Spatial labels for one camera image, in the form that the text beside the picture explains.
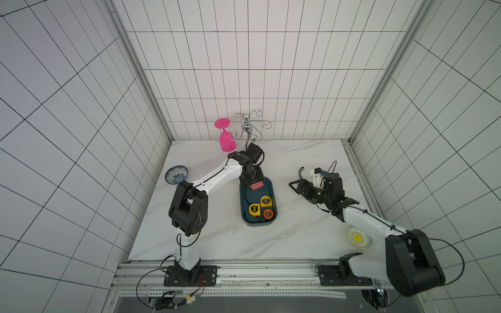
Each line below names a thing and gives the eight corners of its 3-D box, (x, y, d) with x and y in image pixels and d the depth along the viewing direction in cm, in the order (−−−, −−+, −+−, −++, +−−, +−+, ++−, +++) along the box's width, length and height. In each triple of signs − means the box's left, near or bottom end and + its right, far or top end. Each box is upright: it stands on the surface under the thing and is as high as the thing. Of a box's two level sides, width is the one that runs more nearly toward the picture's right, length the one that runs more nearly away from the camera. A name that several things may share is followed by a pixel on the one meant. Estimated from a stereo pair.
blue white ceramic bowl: (165, 184, 101) (162, 179, 98) (170, 170, 107) (168, 165, 104) (185, 184, 101) (183, 179, 98) (189, 170, 107) (187, 165, 104)
